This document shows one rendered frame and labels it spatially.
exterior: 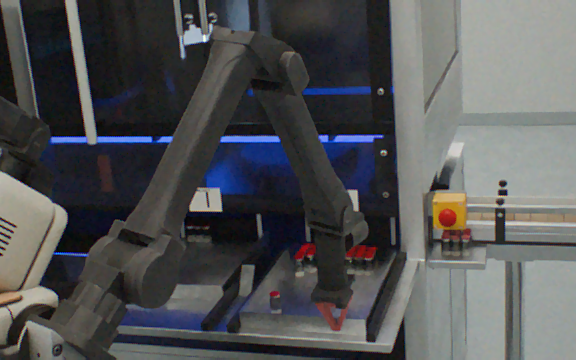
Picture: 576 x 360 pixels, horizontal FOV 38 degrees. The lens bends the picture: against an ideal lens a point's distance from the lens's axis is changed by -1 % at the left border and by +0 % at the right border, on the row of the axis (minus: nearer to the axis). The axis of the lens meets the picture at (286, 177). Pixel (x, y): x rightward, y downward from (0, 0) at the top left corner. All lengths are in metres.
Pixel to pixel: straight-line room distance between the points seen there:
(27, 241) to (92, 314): 0.16
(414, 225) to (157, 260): 0.97
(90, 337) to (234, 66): 0.42
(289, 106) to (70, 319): 0.49
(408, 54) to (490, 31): 4.65
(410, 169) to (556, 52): 4.65
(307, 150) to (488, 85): 5.21
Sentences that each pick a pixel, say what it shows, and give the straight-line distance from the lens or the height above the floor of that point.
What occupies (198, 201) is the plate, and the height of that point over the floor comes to 1.02.
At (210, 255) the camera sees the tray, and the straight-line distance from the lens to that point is 2.12.
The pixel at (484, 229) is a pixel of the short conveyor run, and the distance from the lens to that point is 2.08.
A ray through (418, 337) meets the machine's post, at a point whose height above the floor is 0.68.
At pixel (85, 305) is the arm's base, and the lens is 1.11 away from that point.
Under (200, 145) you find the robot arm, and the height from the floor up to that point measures 1.38.
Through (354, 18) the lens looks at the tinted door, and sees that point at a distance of 1.89.
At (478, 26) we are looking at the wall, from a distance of 6.51.
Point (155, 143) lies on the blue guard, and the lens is 2.10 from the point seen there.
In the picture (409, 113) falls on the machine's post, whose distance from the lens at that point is 1.90.
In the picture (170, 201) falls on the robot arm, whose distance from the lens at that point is 1.15.
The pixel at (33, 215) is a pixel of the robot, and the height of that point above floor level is 1.32.
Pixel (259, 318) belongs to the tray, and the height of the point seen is 0.90.
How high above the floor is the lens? 1.68
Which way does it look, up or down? 17 degrees down
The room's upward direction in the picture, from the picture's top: 5 degrees counter-clockwise
